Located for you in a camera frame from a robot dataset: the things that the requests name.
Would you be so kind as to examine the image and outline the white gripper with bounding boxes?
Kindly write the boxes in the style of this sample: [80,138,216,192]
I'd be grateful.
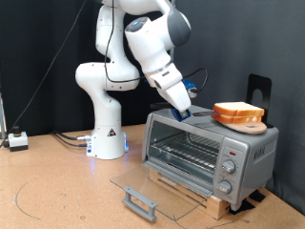
[157,79,193,117]

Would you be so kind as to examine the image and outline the silver oven knob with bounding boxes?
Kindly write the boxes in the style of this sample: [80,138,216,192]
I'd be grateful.
[221,159,237,175]
[216,179,233,195]

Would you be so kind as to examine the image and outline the silver toaster oven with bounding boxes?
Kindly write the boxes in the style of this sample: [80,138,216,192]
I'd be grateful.
[141,106,280,212]

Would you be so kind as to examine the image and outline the round wooden board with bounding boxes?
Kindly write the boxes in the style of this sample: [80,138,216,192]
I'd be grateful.
[218,120,268,135]

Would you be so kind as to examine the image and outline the black metal bookend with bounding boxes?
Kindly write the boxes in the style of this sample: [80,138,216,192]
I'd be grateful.
[246,73,275,129]

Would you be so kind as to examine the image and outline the dark grey backdrop curtain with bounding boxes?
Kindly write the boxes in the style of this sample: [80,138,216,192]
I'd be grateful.
[173,0,305,216]

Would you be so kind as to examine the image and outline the slatted wooden crate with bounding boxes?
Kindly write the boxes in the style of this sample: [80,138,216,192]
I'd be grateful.
[149,168,231,220]

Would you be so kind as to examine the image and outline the black foam pad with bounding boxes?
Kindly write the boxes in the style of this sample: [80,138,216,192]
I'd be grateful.
[248,190,267,203]
[229,198,256,216]

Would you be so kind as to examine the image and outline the emergency stop button box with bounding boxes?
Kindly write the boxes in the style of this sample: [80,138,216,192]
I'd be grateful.
[8,125,30,153]

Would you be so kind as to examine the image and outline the black backdrop curtain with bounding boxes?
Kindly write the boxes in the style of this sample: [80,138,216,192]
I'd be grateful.
[0,0,173,137]

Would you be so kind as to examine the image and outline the wrist camera with blue bracket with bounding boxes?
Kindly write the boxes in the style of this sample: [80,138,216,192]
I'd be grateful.
[181,78,198,99]

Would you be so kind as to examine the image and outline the wire oven rack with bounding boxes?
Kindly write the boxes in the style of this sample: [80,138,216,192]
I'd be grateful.
[149,131,222,173]

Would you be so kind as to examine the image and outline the black camera cable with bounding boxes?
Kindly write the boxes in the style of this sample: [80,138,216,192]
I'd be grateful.
[0,0,210,148]

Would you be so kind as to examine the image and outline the black cable with metal connector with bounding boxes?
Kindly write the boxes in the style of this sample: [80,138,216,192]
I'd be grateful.
[51,129,93,142]

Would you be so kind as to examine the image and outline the black base cable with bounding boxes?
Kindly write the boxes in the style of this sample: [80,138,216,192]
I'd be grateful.
[53,133,90,148]

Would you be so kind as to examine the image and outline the metal frame post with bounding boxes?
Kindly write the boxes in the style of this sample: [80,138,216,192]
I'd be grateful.
[0,92,8,139]

